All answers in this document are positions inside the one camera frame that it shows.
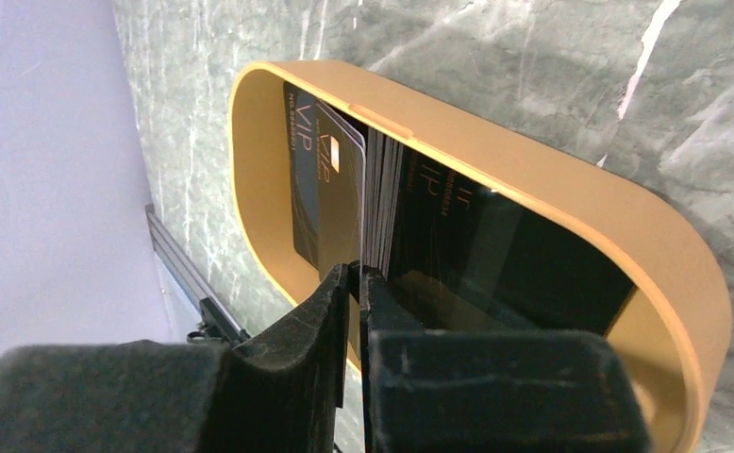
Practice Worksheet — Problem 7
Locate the aluminium frame rail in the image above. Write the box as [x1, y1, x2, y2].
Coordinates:
[144, 204, 250, 347]

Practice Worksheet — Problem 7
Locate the stack of black cards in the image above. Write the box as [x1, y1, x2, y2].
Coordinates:
[283, 83, 634, 335]

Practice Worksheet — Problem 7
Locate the orange oval plastic tray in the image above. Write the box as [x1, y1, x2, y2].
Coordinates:
[227, 60, 732, 452]

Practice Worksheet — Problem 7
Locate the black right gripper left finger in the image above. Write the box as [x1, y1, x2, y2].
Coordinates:
[0, 264, 350, 452]

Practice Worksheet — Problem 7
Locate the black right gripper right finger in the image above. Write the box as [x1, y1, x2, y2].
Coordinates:
[358, 266, 652, 452]

